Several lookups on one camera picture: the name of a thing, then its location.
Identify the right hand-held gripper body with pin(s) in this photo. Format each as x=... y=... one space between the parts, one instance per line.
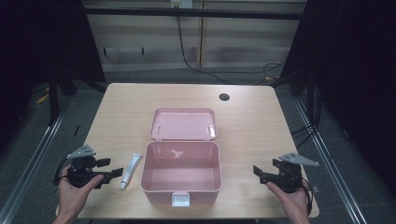
x=290 y=179

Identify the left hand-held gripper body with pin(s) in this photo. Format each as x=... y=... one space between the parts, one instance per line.
x=81 y=169

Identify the white ointment tube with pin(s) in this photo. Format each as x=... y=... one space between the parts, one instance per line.
x=130 y=169

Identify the pink plastic storage box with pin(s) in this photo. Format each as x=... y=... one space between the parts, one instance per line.
x=182 y=168

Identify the person's right hand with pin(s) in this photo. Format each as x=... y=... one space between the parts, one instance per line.
x=292 y=203

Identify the person's left hand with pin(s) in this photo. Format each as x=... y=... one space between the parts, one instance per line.
x=72 y=197

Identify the small black stick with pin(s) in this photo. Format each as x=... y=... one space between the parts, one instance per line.
x=76 y=130

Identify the black metal stand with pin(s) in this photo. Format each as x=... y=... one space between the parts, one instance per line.
x=53 y=96

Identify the yellow floor tape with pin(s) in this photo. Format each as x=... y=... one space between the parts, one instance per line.
x=42 y=98

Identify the black curtain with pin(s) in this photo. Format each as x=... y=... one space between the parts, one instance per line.
x=351 y=62
x=37 y=40

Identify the metal floor rail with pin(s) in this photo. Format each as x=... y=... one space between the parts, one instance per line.
x=330 y=161
x=29 y=168

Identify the black horizontal frame bar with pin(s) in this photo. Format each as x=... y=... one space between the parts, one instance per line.
x=193 y=13

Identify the white wall socket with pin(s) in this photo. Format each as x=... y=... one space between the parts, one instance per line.
x=181 y=3

